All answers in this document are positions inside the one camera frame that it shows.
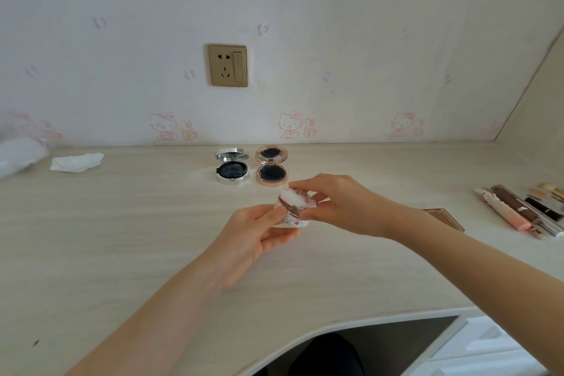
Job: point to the person's right hand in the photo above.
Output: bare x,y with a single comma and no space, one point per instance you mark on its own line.
361,210

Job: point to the person's left hand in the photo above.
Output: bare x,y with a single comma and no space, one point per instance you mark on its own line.
242,243

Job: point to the white round blush compact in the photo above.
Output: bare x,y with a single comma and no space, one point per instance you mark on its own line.
297,206

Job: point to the silver round cushion compact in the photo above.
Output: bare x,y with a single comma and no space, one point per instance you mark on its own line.
232,170

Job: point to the rose gold floral compact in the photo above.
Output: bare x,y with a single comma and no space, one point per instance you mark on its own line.
272,173

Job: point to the brown eyeshadow quad palette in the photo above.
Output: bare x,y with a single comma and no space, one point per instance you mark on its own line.
449,218

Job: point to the pink cat lip tube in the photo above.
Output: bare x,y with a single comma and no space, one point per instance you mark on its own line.
504,210

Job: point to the rose gold brown lipstick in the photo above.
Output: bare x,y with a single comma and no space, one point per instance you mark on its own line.
513,203

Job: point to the white wooden drawer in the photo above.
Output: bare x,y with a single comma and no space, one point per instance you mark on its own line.
480,338

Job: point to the orange single eyeshadow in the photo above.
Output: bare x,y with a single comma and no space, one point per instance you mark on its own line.
536,192

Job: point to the small black case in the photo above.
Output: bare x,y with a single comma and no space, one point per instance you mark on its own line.
544,208

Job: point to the medium fluffy makeup brush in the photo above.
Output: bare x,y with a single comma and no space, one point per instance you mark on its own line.
548,187

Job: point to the grey eyebrow pencil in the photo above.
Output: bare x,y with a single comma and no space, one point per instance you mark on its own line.
553,228

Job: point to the person's left forearm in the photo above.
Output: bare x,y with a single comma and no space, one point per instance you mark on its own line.
150,327

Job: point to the person's right forearm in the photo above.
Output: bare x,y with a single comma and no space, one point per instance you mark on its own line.
493,274

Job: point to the person's black trousers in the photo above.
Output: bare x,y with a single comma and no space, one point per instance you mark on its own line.
326,358

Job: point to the crumpled white tissue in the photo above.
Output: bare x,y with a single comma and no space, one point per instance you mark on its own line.
77,163

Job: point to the light wooden side panel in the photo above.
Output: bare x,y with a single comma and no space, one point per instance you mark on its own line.
537,102

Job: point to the clear plastic wrapped roll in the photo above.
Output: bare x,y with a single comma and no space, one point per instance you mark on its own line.
20,155

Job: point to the gold wall socket plate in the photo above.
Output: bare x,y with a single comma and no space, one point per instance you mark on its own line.
228,65

